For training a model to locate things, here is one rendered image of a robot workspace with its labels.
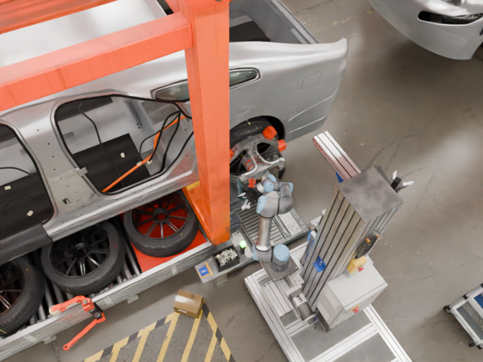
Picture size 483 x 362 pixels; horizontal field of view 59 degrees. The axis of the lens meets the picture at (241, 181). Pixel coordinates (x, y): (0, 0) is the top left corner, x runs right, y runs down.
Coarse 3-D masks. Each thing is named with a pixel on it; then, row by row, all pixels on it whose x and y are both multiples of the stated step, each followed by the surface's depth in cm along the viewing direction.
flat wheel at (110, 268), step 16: (96, 224) 371; (64, 240) 374; (80, 240) 365; (112, 240) 363; (48, 256) 354; (80, 256) 361; (112, 256) 355; (48, 272) 347; (96, 272) 348; (112, 272) 356; (64, 288) 347; (80, 288) 345; (96, 288) 355
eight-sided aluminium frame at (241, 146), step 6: (252, 138) 348; (258, 138) 350; (264, 138) 349; (240, 144) 344; (246, 144) 344; (252, 144) 347; (276, 144) 365; (234, 150) 348; (240, 150) 344; (234, 156) 348; (270, 156) 384; (276, 156) 381; (234, 180) 378
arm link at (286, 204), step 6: (282, 186) 316; (288, 186) 316; (282, 192) 303; (288, 192) 302; (282, 198) 284; (288, 198) 287; (282, 204) 281; (288, 204) 283; (282, 210) 281; (288, 210) 284
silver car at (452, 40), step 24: (384, 0) 468; (408, 0) 440; (432, 0) 425; (456, 0) 427; (480, 0) 402; (408, 24) 454; (432, 24) 434; (456, 24) 422; (480, 24) 417; (432, 48) 456; (456, 48) 443
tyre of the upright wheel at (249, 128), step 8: (248, 120) 351; (256, 120) 355; (264, 120) 363; (232, 128) 347; (240, 128) 346; (248, 128) 346; (256, 128) 348; (264, 128) 353; (232, 136) 344; (240, 136) 344; (232, 144) 347
